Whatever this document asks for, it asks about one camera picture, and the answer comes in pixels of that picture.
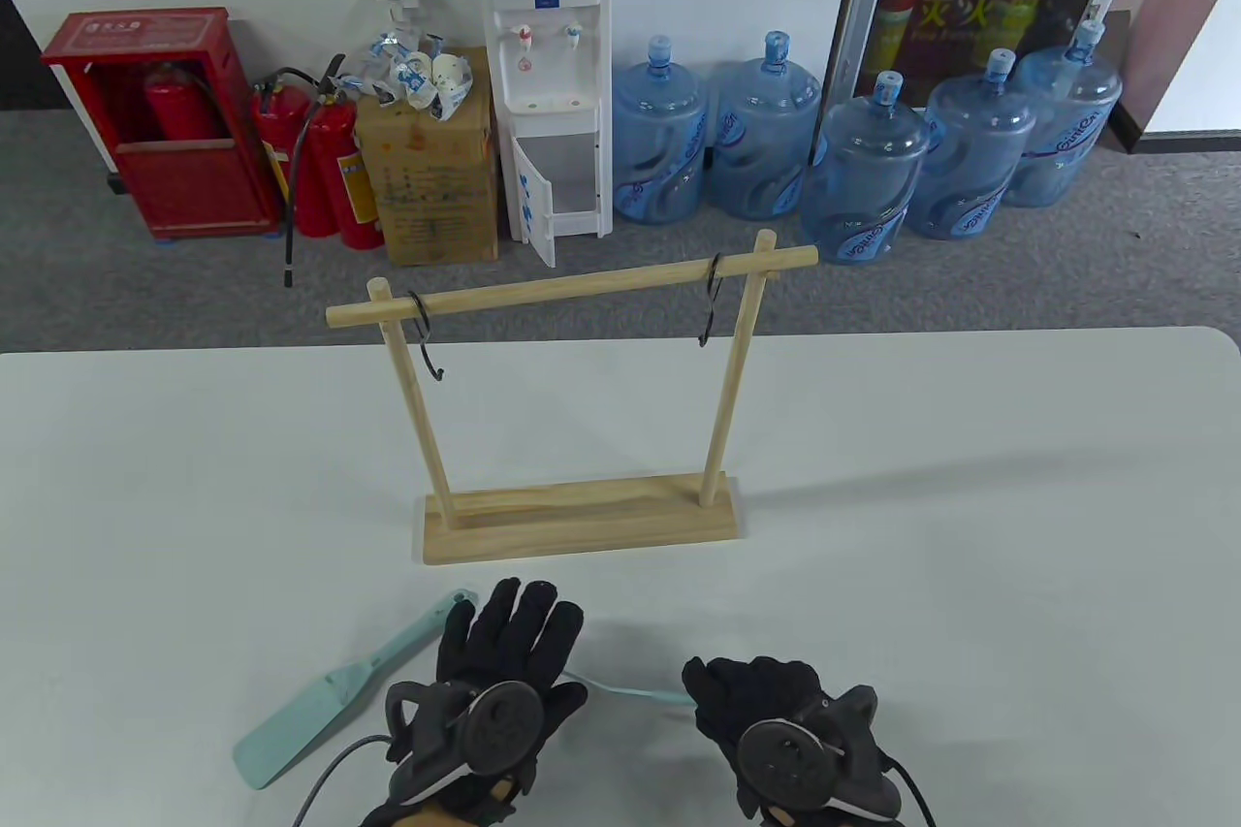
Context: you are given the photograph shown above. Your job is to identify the person's left hand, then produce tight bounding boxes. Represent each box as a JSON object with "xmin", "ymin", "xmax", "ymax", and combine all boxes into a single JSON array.
[{"xmin": 383, "ymin": 578, "xmax": 589, "ymax": 811}]

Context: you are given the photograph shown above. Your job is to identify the person's right hand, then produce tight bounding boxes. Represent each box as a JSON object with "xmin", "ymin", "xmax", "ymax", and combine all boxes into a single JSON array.
[{"xmin": 682, "ymin": 655, "xmax": 907, "ymax": 823}]

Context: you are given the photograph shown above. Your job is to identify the mint green dessert spatula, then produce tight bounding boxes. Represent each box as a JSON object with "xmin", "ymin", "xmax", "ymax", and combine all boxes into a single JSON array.
[
  {"xmin": 565, "ymin": 669, "xmax": 697, "ymax": 705},
  {"xmin": 233, "ymin": 588, "xmax": 478, "ymax": 789}
]

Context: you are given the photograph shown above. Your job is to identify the black metal s-hook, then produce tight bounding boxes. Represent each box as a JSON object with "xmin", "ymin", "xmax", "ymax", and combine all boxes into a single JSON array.
[
  {"xmin": 698, "ymin": 254, "xmax": 725, "ymax": 349},
  {"xmin": 407, "ymin": 290, "xmax": 446, "ymax": 379}
]

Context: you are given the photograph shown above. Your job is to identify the person's left forearm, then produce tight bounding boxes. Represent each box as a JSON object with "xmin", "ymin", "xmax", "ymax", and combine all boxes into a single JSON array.
[{"xmin": 364, "ymin": 774, "xmax": 520, "ymax": 827}]

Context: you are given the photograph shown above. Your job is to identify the black round right hand tracker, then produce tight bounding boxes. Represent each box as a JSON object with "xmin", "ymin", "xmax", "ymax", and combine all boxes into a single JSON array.
[{"xmin": 732, "ymin": 686, "xmax": 903, "ymax": 818}]

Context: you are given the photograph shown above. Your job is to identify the black round hand tracker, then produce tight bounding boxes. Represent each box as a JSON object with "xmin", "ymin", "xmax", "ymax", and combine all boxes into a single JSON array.
[
  {"xmin": 732, "ymin": 686, "xmax": 903, "ymax": 818},
  {"xmin": 386, "ymin": 680, "xmax": 544, "ymax": 804}
]

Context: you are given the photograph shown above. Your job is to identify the black round left hand tracker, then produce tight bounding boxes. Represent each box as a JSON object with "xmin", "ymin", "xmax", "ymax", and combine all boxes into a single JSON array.
[{"xmin": 386, "ymin": 680, "xmax": 544, "ymax": 804}]

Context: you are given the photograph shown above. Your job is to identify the wooden hanging rack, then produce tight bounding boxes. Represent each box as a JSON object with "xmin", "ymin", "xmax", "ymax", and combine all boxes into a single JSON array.
[{"xmin": 326, "ymin": 230, "xmax": 820, "ymax": 566}]

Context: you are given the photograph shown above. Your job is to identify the brown cardboard box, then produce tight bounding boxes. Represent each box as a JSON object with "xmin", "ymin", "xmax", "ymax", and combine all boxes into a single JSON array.
[{"xmin": 355, "ymin": 47, "xmax": 501, "ymax": 267}]

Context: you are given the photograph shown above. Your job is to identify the red fire extinguisher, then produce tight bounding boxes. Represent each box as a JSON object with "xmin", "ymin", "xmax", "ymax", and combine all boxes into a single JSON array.
[
  {"xmin": 143, "ymin": 61, "xmax": 226, "ymax": 144},
  {"xmin": 281, "ymin": 54, "xmax": 386, "ymax": 289},
  {"xmin": 250, "ymin": 67, "xmax": 326, "ymax": 239}
]

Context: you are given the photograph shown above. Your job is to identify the blue water jug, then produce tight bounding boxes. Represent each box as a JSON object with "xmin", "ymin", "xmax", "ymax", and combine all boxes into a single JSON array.
[
  {"xmin": 613, "ymin": 35, "xmax": 710, "ymax": 225},
  {"xmin": 801, "ymin": 71, "xmax": 934, "ymax": 266},
  {"xmin": 909, "ymin": 48, "xmax": 1036, "ymax": 240},
  {"xmin": 705, "ymin": 31, "xmax": 823, "ymax": 220},
  {"xmin": 1003, "ymin": 19, "xmax": 1124, "ymax": 208}
]

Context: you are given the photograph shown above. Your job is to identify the red fire extinguisher box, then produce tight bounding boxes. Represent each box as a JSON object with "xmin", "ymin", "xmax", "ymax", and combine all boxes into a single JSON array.
[{"xmin": 41, "ymin": 7, "xmax": 284, "ymax": 239}]

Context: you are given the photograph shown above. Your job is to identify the crumpled white blue labels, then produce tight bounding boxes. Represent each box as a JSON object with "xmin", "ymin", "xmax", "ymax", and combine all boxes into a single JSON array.
[{"xmin": 334, "ymin": 30, "xmax": 474, "ymax": 122}]

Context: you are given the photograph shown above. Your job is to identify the black right glove cable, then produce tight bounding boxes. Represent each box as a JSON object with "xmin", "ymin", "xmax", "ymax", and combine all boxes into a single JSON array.
[{"xmin": 887, "ymin": 754, "xmax": 938, "ymax": 827}]

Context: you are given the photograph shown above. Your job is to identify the grey left glove cable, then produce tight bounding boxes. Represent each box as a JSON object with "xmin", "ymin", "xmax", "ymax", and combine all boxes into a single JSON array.
[{"xmin": 294, "ymin": 735, "xmax": 394, "ymax": 827}]

